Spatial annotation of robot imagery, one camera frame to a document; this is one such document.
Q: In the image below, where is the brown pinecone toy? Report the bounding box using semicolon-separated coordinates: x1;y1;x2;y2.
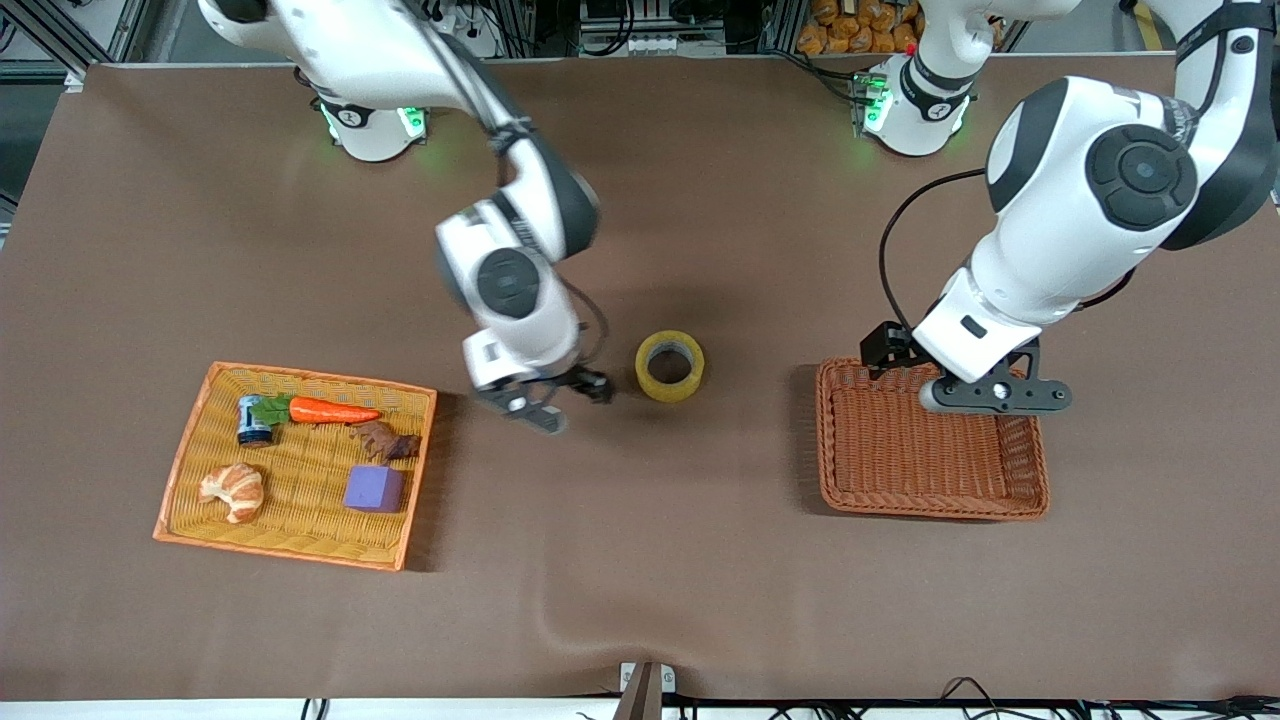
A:
350;420;423;463

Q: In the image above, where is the metal table bracket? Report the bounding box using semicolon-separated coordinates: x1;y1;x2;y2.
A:
615;660;679;720

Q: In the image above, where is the brown wicker basket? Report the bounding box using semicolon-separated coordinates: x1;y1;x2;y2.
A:
814;357;1051;522

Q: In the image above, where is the white power strip with plugs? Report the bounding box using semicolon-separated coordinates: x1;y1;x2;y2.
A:
425;0;501;59

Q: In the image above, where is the small blue can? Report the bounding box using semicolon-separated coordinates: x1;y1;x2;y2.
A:
236;395;274;448

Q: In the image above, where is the box of orange snacks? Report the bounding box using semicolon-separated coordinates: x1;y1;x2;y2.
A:
797;0;923;56

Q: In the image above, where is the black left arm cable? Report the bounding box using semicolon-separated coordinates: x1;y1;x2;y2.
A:
879;168;991;339

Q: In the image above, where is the yellow woven tray orange rim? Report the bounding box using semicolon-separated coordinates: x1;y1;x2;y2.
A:
153;361;438;573

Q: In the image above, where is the orange toy carrot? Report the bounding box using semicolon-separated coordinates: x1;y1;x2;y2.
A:
250;395;383;428

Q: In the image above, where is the toy croissant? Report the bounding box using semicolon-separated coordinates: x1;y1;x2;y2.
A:
198;462;266;525

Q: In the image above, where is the purple cube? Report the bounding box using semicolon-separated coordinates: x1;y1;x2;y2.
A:
343;465;408;515

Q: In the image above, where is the aluminium frame profile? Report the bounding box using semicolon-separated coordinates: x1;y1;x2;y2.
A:
0;0;151;66

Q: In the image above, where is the black cable bundle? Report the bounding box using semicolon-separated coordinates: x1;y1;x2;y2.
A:
935;677;1280;720

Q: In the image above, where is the brown table cloth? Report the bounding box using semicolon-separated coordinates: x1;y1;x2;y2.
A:
0;55;1280;701

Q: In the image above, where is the clear yellowish tape roll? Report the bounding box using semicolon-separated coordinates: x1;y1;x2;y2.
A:
635;330;706;404

